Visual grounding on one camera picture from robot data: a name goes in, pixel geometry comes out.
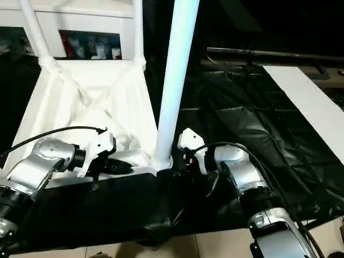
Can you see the black work mat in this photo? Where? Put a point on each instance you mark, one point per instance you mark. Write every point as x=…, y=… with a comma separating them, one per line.
x=255, y=129

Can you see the white plastic table top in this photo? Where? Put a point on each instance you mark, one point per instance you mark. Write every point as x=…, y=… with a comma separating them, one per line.
x=80, y=94

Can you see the black case with yellow label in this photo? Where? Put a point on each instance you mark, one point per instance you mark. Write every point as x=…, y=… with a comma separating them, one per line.
x=156, y=27

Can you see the white flat board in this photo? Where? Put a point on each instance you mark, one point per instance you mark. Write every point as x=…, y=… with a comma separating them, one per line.
x=306, y=94

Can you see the black metal rod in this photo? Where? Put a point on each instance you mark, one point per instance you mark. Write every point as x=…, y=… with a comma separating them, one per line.
x=268, y=52

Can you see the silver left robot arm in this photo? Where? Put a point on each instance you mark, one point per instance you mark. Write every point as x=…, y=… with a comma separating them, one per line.
x=45, y=156

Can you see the black metal table strut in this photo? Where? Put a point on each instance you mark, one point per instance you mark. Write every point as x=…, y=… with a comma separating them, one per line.
x=309, y=223

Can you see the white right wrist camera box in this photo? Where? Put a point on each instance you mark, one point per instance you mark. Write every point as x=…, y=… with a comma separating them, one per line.
x=192, y=139

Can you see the white cabinet with glass doors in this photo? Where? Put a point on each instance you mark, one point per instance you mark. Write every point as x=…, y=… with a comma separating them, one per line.
x=80, y=18

